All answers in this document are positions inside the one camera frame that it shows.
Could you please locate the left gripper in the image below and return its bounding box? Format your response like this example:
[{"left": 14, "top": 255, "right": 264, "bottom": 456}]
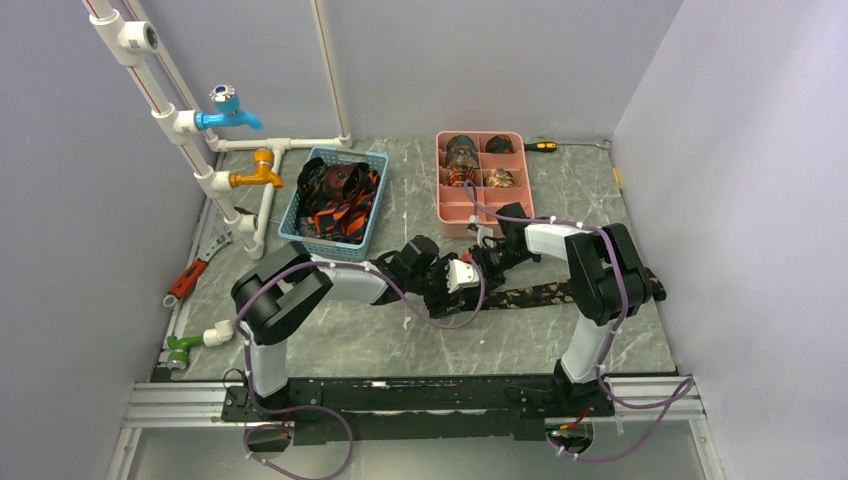
[{"left": 407, "top": 254, "right": 465, "bottom": 318}]

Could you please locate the black floral gold tie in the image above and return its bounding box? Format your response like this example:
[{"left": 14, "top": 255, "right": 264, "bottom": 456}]
[{"left": 457, "top": 268, "right": 668, "bottom": 313}]

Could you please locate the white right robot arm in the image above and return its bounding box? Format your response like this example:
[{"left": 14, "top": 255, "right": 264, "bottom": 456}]
[{"left": 469, "top": 203, "right": 653, "bottom": 415}]

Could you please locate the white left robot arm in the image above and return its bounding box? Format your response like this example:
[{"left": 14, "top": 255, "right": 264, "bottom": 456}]
[{"left": 231, "top": 235, "right": 485, "bottom": 420}]

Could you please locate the pile of patterned ties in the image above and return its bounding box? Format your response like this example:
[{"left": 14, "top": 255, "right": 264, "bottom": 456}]
[{"left": 297, "top": 157, "right": 381, "bottom": 244}]

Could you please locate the rolled tie gold floral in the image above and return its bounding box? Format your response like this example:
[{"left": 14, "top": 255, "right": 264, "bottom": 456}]
[{"left": 483, "top": 168, "right": 517, "bottom": 188}]

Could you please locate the pink compartment tray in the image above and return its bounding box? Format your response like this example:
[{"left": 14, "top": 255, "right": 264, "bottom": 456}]
[{"left": 436, "top": 131, "right": 535, "bottom": 238}]

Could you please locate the rolled tie red gold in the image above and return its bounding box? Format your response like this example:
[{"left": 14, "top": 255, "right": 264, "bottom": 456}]
[{"left": 443, "top": 166, "right": 477, "bottom": 188}]

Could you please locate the rolled tie dark blue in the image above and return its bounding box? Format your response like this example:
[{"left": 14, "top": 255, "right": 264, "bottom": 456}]
[{"left": 444, "top": 135, "right": 479, "bottom": 168}]

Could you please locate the rolled tie dark red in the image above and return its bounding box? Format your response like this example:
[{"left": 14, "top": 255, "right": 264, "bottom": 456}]
[{"left": 484, "top": 135, "right": 515, "bottom": 154}]

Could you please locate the yellow black screwdriver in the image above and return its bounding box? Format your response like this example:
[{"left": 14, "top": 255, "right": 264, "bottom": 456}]
[{"left": 524, "top": 141, "right": 559, "bottom": 153}]

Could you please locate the blue perforated plastic basket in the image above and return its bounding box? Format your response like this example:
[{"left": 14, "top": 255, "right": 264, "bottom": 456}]
[{"left": 278, "top": 146, "right": 389, "bottom": 261}]

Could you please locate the orange tap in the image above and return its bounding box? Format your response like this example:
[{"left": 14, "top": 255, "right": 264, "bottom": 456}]
[{"left": 229, "top": 149, "right": 284, "bottom": 189}]

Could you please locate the green tap with white fitting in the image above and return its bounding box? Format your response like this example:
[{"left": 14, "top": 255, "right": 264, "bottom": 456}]
[{"left": 165, "top": 320, "right": 234, "bottom": 371}]

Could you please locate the blue tap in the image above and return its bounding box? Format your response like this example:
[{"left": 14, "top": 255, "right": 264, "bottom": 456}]
[{"left": 194, "top": 84, "right": 263, "bottom": 131}]

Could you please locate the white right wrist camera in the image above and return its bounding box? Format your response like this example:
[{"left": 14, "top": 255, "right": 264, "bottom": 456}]
[{"left": 466, "top": 214, "right": 494, "bottom": 246}]

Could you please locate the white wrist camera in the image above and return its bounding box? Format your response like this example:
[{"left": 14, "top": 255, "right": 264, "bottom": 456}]
[
  {"left": 466, "top": 214, "right": 494, "bottom": 246},
  {"left": 446, "top": 259, "right": 480, "bottom": 294}
]

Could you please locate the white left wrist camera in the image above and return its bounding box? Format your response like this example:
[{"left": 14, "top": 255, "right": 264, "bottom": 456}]
[{"left": 446, "top": 259, "right": 480, "bottom": 294}]

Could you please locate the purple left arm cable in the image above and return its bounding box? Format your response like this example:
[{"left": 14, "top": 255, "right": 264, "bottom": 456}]
[{"left": 231, "top": 258, "right": 488, "bottom": 480}]

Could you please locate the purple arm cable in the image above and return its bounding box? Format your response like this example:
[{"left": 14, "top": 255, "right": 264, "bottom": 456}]
[
  {"left": 231, "top": 258, "right": 488, "bottom": 480},
  {"left": 462, "top": 178, "right": 696, "bottom": 464}
]

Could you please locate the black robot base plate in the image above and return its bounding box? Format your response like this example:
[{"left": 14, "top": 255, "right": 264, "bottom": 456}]
[{"left": 221, "top": 373, "right": 614, "bottom": 446}]

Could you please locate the aluminium rail frame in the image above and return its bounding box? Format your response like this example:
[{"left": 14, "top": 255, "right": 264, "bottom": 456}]
[{"left": 108, "top": 374, "right": 725, "bottom": 479}]

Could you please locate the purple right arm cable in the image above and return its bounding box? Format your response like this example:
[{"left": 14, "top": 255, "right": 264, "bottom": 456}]
[{"left": 462, "top": 178, "right": 696, "bottom": 464}]

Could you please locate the red handled adjustable wrench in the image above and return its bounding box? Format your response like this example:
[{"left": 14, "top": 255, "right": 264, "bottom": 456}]
[{"left": 162, "top": 227, "right": 232, "bottom": 308}]

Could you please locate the white PVC pipe frame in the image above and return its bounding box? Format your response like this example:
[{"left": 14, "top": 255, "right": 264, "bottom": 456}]
[{"left": 84, "top": 1, "right": 352, "bottom": 260}]

